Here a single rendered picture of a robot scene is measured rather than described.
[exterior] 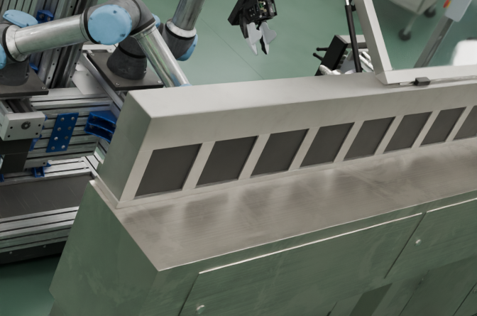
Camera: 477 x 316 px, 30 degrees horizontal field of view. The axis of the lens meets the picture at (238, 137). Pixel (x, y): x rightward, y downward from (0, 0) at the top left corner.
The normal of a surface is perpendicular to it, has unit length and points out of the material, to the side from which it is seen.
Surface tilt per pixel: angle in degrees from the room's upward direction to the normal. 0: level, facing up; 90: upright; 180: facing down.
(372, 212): 0
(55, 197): 0
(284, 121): 90
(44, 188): 0
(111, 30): 85
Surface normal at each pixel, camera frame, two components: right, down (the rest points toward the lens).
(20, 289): 0.37, -0.78
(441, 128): 0.58, 0.61
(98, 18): -0.13, 0.41
